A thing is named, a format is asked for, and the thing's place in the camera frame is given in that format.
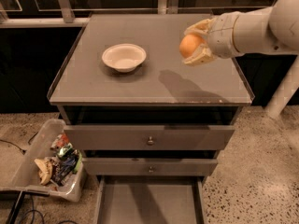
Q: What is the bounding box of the grey bottom drawer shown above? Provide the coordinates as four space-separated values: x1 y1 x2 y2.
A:
93 176 208 224

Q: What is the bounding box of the white diagonal pole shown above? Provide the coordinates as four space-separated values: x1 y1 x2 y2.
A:
265 57 299 119

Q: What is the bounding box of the black cable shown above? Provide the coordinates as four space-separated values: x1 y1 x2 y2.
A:
0 131 40 154

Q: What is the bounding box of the dark blue snack packet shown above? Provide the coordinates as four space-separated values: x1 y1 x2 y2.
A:
51 155 78 186

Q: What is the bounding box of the grey top drawer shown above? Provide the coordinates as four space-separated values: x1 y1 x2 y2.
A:
64 125 235 151

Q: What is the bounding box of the orange fruit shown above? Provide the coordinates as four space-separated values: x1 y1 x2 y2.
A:
179 34 205 58

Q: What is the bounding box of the grey drawer cabinet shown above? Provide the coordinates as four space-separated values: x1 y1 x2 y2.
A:
46 13 256 224

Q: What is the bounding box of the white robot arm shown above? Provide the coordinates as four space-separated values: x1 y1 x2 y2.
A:
179 0 299 66

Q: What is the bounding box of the tan crumpled paper bag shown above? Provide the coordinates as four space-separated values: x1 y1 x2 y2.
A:
35 158 53 185

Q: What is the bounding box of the metal window frame rail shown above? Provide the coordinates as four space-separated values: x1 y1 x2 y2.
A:
0 0 278 28

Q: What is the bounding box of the green snack packet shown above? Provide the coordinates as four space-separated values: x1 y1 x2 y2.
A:
57 143 73 159

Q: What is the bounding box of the red soda can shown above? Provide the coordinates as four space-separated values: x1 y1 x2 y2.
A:
50 133 69 150

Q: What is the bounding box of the white bowl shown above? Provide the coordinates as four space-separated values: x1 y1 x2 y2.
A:
102 44 147 73

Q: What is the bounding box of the grey middle drawer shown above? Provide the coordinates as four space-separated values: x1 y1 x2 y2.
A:
82 158 218 176

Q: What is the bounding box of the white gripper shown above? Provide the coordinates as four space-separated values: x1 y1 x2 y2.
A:
183 12 243 66

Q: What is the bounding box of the grey drawer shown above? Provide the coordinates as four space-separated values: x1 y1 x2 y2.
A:
82 158 218 176
93 176 208 224
64 125 235 151

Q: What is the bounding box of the clear plastic bin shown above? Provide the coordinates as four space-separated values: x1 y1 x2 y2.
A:
0 119 87 203

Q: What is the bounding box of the blue cable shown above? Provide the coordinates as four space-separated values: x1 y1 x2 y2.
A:
18 193 46 224

